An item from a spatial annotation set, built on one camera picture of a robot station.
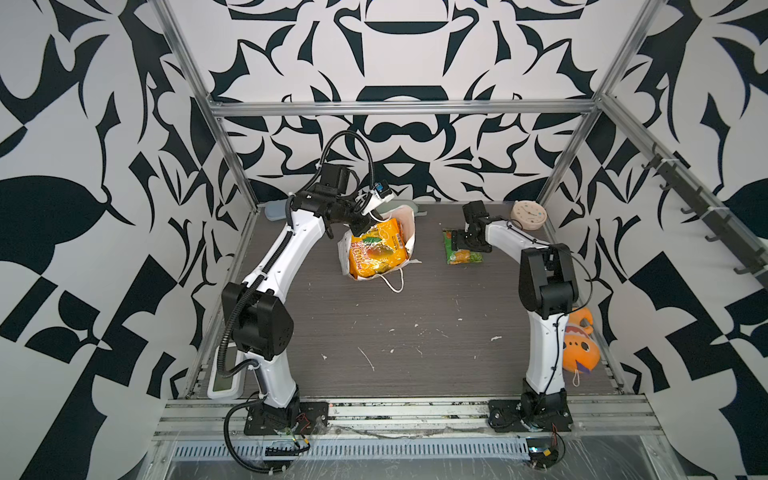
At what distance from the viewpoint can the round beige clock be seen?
1.14 metres

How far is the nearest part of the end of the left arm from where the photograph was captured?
70 centimetres

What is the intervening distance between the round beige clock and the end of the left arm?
0.67 metres
